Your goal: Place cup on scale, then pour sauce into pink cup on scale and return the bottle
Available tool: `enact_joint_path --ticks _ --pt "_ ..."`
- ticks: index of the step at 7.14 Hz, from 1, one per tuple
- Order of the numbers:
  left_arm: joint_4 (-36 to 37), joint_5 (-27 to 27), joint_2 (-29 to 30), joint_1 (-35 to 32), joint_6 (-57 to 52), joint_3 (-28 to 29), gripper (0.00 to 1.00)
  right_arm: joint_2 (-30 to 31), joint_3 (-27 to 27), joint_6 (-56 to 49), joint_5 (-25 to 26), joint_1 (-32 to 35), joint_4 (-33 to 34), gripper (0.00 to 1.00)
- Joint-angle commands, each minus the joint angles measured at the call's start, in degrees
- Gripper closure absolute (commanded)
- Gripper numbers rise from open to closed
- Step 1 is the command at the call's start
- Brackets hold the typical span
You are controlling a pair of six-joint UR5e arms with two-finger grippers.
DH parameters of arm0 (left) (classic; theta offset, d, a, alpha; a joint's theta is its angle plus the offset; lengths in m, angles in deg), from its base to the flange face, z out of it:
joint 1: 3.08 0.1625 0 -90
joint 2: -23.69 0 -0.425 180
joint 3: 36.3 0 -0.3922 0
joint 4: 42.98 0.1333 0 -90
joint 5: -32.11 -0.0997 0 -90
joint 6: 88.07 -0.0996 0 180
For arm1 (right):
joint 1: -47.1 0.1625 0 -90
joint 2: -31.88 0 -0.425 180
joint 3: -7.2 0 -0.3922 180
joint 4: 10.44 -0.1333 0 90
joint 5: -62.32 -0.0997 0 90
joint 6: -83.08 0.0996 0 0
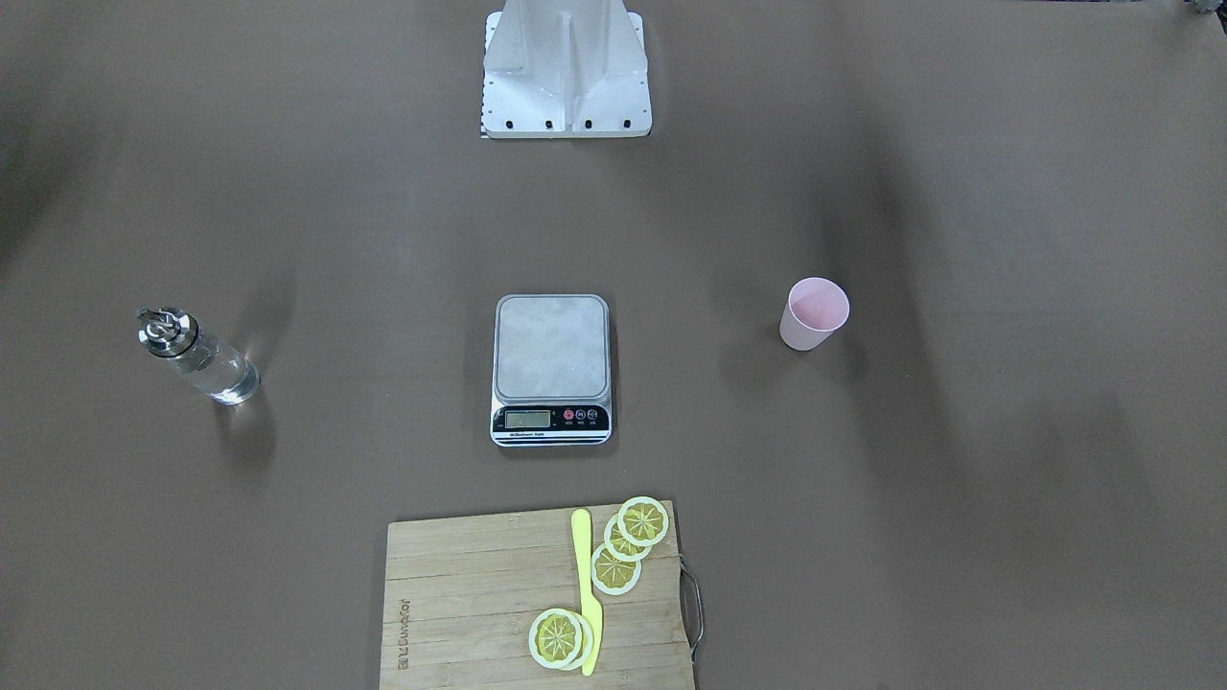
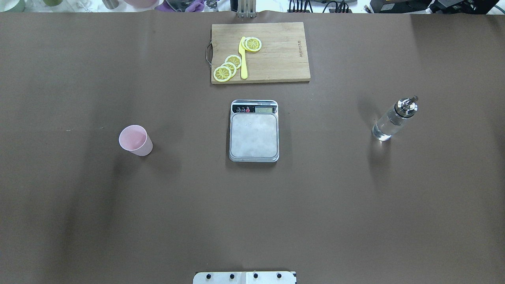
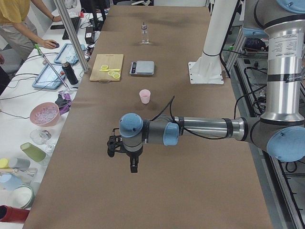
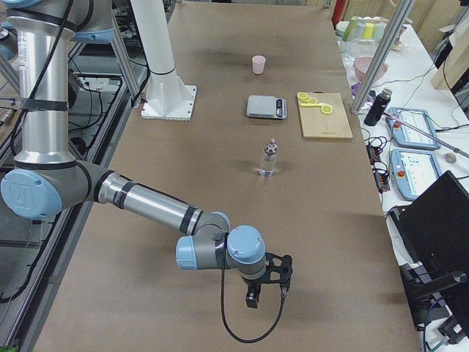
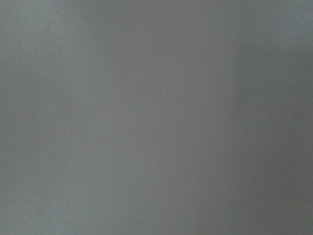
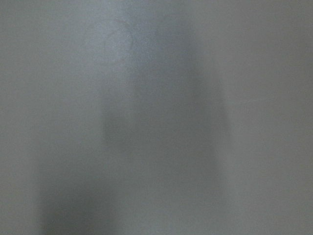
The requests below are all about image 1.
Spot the glass sauce bottle metal spout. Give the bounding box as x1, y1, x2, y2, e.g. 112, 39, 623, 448
137, 307, 261, 405

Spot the digital kitchen scale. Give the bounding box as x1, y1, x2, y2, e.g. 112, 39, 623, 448
488, 293, 614, 449

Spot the yellow plastic knife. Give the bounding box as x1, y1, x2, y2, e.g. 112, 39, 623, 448
571, 508, 604, 676

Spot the bamboo cutting board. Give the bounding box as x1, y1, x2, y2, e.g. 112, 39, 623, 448
380, 507, 703, 689

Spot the lemon slice under bottom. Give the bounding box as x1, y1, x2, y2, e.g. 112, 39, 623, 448
561, 611, 595, 672

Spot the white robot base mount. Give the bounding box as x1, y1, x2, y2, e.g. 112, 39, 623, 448
479, 1, 653, 140

